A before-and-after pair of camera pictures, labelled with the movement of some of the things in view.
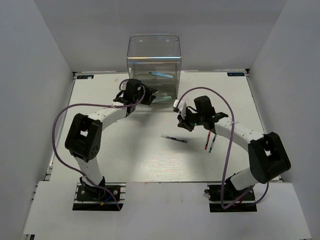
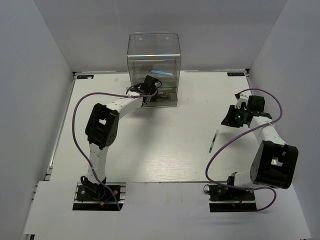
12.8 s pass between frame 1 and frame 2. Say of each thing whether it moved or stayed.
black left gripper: stayed
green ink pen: stayed
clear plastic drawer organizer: stayed
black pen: moved
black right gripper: moved
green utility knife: moved
